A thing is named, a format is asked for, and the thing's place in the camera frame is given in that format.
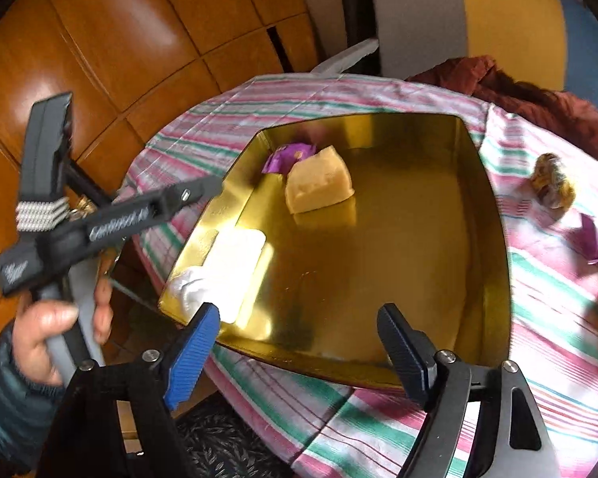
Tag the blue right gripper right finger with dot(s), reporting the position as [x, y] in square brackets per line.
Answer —
[411, 352]

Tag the dark quilted jacket sleeve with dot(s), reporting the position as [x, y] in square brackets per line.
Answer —
[27, 410]

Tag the yellow sponge block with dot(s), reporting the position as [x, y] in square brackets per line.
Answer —
[317, 182]

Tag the rust brown cloth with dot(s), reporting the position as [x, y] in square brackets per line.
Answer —
[562, 113]

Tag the gold wrapped candy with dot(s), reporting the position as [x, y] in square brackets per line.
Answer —
[551, 185]

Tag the purple candy wrapper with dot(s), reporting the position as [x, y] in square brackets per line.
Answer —
[284, 158]

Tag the grey yellow blue chair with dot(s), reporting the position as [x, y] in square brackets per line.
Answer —
[552, 44]

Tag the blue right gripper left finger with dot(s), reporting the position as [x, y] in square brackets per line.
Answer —
[183, 362]

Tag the gold tin box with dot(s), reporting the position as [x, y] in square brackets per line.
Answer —
[421, 231]

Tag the striped pink green bedsheet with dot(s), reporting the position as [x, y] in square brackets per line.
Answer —
[319, 429]

